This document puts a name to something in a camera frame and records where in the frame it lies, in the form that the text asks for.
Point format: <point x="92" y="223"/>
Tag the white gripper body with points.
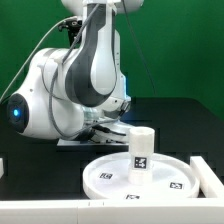
<point x="113" y="132"/>

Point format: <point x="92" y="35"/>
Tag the white round table top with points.
<point x="107" y="178"/>

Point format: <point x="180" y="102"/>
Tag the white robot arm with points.
<point x="77" y="93"/>

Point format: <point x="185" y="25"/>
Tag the white marker sheet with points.
<point x="62" y="142"/>

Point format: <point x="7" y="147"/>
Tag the white L-shaped border fence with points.
<point x="206" y="210"/>

